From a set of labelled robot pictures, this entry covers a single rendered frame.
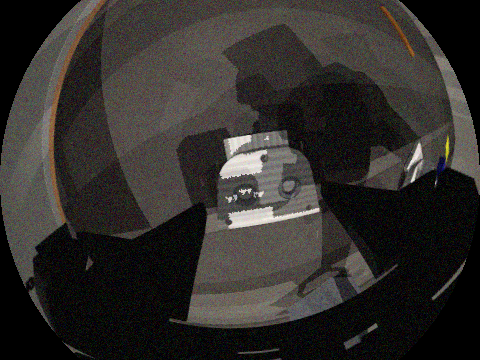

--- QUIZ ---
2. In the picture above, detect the orange flat bar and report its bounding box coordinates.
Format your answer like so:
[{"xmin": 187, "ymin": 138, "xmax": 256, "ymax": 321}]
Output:
[{"xmin": 379, "ymin": 5, "xmax": 415, "ymax": 57}]

